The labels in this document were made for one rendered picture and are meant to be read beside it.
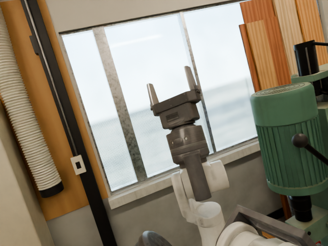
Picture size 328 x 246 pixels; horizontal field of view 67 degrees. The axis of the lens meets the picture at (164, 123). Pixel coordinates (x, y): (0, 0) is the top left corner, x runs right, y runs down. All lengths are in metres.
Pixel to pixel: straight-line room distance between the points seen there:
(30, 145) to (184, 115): 1.39
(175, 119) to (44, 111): 1.50
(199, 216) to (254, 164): 2.00
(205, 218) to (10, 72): 1.55
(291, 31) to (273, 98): 1.96
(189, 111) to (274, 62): 1.99
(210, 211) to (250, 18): 2.07
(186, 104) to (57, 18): 1.62
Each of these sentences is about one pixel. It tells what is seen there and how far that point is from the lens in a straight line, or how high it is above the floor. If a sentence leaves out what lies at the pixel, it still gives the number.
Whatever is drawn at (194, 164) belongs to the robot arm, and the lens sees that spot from 0.52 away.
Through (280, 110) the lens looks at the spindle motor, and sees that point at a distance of 0.75.
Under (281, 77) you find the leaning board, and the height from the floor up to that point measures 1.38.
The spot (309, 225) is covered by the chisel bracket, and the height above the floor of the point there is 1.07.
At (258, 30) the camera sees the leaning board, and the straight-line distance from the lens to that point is 2.43.
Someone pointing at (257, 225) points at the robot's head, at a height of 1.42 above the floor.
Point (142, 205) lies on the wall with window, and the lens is 2.18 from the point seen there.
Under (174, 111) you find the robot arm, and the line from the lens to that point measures 0.57.
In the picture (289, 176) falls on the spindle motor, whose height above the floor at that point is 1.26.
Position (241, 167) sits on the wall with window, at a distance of 2.49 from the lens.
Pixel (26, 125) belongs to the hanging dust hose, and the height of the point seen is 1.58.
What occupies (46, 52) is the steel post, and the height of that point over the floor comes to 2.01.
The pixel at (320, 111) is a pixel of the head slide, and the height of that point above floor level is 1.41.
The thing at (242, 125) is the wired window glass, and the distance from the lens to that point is 2.51.
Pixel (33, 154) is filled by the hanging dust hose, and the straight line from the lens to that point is 1.83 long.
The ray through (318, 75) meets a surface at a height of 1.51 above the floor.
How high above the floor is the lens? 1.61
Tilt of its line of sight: 9 degrees down
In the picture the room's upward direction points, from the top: 15 degrees counter-clockwise
